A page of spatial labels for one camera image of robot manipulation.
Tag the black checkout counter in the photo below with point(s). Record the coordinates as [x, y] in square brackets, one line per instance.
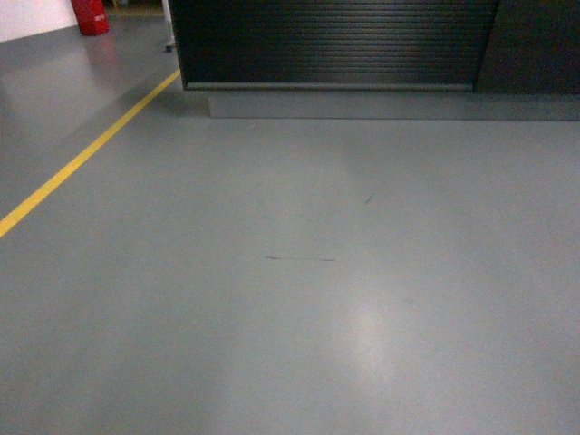
[382, 60]

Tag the red fire extinguisher box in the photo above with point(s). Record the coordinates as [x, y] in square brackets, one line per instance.
[91, 17]

